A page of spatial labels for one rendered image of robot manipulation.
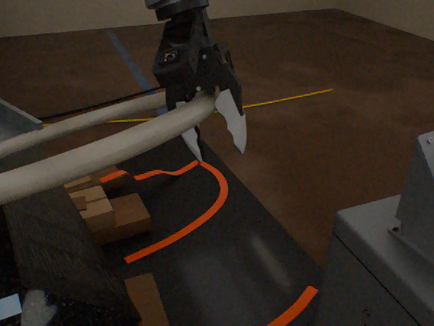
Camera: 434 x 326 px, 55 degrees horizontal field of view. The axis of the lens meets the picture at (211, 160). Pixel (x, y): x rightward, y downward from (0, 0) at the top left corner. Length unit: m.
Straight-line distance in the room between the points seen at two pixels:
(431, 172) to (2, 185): 0.75
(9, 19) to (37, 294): 5.50
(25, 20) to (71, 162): 5.88
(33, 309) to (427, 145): 0.86
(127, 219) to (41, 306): 1.27
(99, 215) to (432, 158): 1.58
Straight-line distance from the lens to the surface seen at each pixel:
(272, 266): 2.08
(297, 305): 1.94
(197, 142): 0.58
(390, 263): 0.97
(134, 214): 2.25
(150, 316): 1.74
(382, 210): 1.11
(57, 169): 0.43
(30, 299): 0.99
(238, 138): 0.57
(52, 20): 6.29
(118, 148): 0.44
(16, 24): 6.31
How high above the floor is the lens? 1.48
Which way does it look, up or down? 31 degrees down
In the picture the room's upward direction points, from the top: straight up
